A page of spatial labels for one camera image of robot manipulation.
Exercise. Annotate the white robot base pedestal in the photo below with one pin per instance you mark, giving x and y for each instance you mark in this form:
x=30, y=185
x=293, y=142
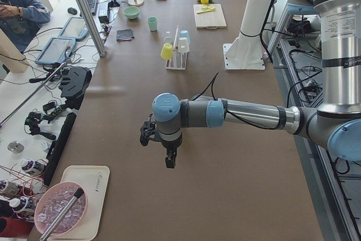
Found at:
x=246, y=51

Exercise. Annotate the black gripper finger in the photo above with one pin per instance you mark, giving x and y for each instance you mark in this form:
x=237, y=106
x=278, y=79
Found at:
x=170, y=159

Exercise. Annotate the aluminium frame post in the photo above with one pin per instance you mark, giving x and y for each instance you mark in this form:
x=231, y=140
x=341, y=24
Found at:
x=88, y=18

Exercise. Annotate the black long bar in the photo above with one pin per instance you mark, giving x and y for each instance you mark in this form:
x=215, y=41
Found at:
x=57, y=147

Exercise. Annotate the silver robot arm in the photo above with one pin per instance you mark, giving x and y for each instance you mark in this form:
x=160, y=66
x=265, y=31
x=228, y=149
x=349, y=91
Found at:
x=334, y=125

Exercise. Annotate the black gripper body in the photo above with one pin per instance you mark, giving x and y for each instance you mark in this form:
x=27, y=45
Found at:
x=170, y=147

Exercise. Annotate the blue teach pendant tablet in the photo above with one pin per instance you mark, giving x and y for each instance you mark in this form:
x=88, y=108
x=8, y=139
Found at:
x=75, y=28

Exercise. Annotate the white purple bottle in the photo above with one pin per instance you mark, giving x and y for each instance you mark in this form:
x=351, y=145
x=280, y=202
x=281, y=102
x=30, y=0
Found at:
x=32, y=167

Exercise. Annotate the light blue plastic cup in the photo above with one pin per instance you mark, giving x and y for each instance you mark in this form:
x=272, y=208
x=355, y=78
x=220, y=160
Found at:
x=185, y=34

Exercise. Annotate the white wire cup rack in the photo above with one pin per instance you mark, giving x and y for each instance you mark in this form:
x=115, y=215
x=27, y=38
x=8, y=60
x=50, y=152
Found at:
x=178, y=60

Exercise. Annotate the cream plastic tray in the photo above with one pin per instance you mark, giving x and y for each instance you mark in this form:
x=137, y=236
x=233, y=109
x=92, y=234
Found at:
x=93, y=179

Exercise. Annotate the black plastic bracket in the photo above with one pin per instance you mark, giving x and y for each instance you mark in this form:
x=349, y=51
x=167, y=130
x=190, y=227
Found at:
x=73, y=85

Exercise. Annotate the black computer mouse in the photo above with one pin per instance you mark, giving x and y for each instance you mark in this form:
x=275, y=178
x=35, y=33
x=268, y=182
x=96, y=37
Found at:
x=72, y=11

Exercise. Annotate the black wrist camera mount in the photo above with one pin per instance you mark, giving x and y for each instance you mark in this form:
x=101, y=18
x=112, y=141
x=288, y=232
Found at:
x=149, y=132

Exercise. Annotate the grey folded cloth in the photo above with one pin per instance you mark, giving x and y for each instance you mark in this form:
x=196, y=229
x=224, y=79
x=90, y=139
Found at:
x=124, y=35

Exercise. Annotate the mint green bowl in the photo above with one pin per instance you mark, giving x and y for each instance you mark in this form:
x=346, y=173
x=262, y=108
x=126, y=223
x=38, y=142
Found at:
x=131, y=12

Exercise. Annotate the yellow plastic cup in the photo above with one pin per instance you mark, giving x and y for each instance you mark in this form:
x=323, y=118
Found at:
x=167, y=51

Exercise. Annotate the metal tongs black tip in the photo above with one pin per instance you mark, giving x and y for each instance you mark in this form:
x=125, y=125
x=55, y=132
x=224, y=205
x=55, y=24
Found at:
x=79, y=192

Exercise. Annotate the white plastic cup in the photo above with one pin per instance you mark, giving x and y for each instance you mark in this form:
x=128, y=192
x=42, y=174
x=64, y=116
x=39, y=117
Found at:
x=183, y=45

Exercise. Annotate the mint green plastic cup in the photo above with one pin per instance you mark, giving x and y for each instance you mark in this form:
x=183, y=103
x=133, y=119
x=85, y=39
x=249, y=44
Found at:
x=152, y=23

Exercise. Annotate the lemon slice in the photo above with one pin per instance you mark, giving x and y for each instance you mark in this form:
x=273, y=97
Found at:
x=207, y=8

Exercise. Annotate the wooden cutting board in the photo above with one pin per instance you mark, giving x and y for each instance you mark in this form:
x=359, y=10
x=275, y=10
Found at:
x=209, y=19

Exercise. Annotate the pink bowl of ice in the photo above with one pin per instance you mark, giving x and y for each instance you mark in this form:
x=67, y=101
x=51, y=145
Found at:
x=53, y=202

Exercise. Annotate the seated person in blue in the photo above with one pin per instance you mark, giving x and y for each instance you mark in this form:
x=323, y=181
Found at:
x=22, y=19

